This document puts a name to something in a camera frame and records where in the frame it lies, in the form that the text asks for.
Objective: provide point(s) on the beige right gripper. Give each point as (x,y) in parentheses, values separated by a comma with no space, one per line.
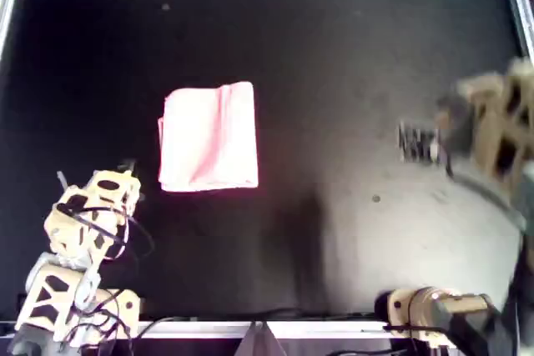
(505,122)

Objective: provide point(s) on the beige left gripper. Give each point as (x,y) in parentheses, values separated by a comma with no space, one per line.
(79,235)

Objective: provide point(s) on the pink terry cloth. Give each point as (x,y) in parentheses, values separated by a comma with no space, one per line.
(208,139)

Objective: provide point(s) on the beige right robot arm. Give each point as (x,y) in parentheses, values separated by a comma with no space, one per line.
(425,306)

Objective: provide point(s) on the beige left robot arm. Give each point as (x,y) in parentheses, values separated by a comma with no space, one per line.
(46,297)

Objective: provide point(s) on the dark red triangular stand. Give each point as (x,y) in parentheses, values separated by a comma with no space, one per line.
(260,341)

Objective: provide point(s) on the black wrist camera board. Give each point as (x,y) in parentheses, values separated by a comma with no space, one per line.
(419,143)

